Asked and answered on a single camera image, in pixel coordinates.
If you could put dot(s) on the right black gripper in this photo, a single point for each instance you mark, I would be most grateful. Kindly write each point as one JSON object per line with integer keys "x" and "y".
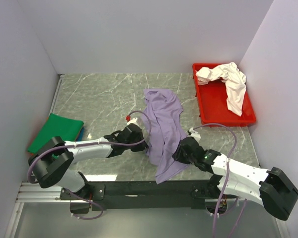
{"x": 178, "y": 155}

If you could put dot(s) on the aluminium rail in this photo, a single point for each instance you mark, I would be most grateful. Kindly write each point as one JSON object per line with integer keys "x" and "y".
{"x": 33, "y": 193}

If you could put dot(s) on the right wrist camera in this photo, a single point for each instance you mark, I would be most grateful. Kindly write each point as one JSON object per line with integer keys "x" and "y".
{"x": 193, "y": 133}

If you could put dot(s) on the black base beam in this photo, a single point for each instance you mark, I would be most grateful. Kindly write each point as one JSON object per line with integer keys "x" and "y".
{"x": 148, "y": 194}

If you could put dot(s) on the purple t-shirt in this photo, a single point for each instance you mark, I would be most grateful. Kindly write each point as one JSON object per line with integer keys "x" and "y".
{"x": 164, "y": 109}

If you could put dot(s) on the white t-shirt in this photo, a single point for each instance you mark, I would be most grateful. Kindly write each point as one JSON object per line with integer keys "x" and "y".
{"x": 234, "y": 80}

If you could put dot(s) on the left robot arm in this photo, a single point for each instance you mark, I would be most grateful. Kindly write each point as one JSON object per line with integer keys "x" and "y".
{"x": 50, "y": 165}

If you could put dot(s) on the blue folded t-shirt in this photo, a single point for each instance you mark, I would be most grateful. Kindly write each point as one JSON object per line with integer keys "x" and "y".
{"x": 81, "y": 135}

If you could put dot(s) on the red plastic bin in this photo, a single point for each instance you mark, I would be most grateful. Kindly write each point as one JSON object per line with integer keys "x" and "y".
{"x": 212, "y": 105}

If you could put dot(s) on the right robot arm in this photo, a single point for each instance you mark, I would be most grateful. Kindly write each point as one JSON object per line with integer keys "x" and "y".
{"x": 270, "y": 188}

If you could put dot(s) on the green folded t-shirt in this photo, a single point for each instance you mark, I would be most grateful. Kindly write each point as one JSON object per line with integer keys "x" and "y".
{"x": 67, "y": 129}

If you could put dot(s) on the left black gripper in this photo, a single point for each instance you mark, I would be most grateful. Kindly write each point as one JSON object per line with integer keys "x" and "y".
{"x": 142, "y": 147}

